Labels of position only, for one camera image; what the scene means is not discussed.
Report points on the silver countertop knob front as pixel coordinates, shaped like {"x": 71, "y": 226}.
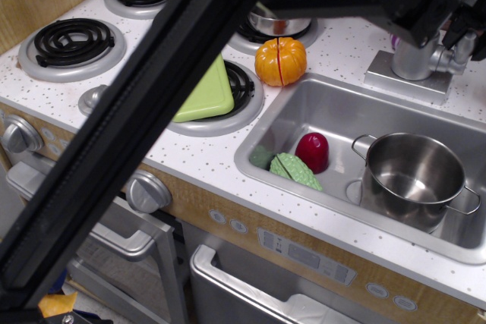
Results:
{"x": 88, "y": 101}

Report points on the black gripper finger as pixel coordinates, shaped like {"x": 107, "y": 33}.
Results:
{"x": 460, "y": 24}
{"x": 479, "y": 51}

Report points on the purple striped toy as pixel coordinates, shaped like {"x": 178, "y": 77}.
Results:
{"x": 394, "y": 41}

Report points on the black coil burner front left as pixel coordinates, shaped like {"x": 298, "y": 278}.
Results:
{"x": 72, "y": 42}

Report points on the silver faucet lever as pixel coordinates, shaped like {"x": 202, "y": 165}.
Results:
{"x": 453, "y": 61}

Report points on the red toy fruit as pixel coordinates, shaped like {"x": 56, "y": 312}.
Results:
{"x": 313, "y": 149}

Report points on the orange toy pumpkin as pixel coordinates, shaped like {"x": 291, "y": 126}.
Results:
{"x": 281, "y": 61}

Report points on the green toy cutting board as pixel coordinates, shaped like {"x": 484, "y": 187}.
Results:
{"x": 210, "y": 98}

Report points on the black coil burner front right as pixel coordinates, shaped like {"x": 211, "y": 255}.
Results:
{"x": 241, "y": 85}

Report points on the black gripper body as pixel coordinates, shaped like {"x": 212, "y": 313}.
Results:
{"x": 478, "y": 12}

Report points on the steel pot with handles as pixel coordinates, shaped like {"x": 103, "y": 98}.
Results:
{"x": 413, "y": 179}

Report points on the silver sink basin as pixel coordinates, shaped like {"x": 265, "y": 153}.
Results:
{"x": 350, "y": 117}

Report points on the silver stove knob far left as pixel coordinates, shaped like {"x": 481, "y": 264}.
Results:
{"x": 20, "y": 136}

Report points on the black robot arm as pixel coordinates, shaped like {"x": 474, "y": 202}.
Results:
{"x": 182, "y": 43}

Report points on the silver stove knob front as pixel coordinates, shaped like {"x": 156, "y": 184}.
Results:
{"x": 146, "y": 193}

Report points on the silver toy faucet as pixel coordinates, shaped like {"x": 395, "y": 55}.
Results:
{"x": 406, "y": 72}

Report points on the silver stove knob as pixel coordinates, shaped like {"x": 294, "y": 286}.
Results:
{"x": 20, "y": 136}
{"x": 146, "y": 193}

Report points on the silver oven door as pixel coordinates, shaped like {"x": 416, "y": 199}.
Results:
{"x": 134, "y": 264}

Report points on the green toy bitter gourd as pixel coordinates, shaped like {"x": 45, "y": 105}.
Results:
{"x": 293, "y": 168}

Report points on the silver dishwasher door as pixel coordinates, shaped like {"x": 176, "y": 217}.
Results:
{"x": 238, "y": 287}

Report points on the steel saucepan on burner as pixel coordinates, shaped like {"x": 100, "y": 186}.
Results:
{"x": 277, "y": 27}

